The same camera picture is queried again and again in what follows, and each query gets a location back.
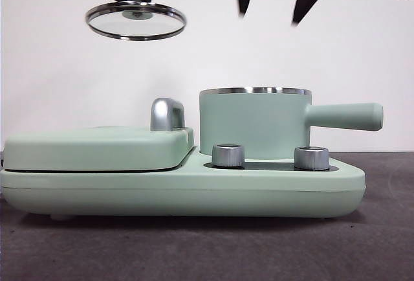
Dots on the glass pot lid green knob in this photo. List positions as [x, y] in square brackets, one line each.
[136, 26]

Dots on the silver control knob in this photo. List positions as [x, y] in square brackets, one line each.
[310, 158]
[228, 156]

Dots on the mint green griddle cover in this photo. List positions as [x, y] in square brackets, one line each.
[97, 151]

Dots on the black control panel strip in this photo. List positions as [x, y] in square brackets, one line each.
[268, 165]

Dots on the mint green breakfast machine base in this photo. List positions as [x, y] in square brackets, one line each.
[129, 193]

